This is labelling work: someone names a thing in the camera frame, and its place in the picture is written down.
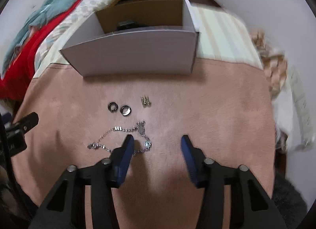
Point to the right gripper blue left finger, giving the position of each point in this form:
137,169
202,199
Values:
120,161

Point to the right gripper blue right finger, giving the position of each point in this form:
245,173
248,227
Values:
194,158

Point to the white cardboard jewelry box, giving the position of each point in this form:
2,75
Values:
167,46

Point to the pink and striped table cloth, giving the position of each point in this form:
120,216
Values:
224,106

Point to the red floral blanket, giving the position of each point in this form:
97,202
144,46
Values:
19,74

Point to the white power strip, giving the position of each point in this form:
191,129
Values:
307,134

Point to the checkered beige cloth pile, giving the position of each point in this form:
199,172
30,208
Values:
275,65

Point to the black leather wristband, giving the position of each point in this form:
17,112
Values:
129,25

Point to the teal blue quilt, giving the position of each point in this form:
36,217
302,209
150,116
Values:
39,18

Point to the bed with checkered sheet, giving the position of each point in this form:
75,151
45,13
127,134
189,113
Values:
48,50

